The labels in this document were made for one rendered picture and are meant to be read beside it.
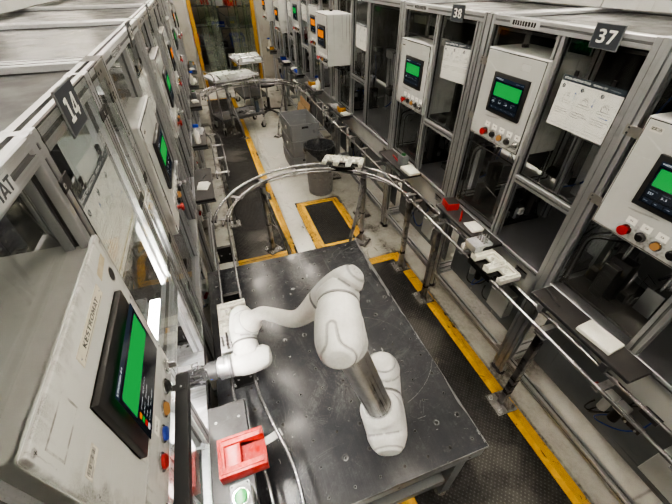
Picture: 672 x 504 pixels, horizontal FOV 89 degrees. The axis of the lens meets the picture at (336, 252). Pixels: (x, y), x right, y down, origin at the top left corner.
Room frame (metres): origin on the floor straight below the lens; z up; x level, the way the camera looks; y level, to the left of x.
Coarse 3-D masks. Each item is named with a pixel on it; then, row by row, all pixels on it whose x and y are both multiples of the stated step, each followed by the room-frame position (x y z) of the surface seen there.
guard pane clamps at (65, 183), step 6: (114, 96) 1.08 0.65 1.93; (102, 108) 0.92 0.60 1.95; (102, 114) 0.90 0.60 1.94; (102, 120) 0.89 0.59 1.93; (66, 174) 0.56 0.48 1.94; (144, 174) 1.07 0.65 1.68; (60, 180) 0.53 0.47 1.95; (66, 180) 0.55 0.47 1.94; (144, 180) 1.05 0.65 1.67; (60, 186) 0.52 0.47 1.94; (66, 186) 0.53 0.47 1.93; (66, 192) 0.52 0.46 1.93; (168, 258) 0.94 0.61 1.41; (168, 264) 0.91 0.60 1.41; (168, 270) 0.89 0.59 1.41
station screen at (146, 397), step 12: (132, 312) 0.45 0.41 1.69; (132, 324) 0.43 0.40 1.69; (144, 348) 0.42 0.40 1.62; (156, 348) 0.46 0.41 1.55; (144, 360) 0.39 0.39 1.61; (120, 372) 0.31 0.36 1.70; (144, 372) 0.37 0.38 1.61; (120, 384) 0.29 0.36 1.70; (144, 384) 0.35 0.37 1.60; (120, 396) 0.28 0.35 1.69; (144, 396) 0.33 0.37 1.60; (144, 408) 0.30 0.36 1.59; (144, 420) 0.29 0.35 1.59
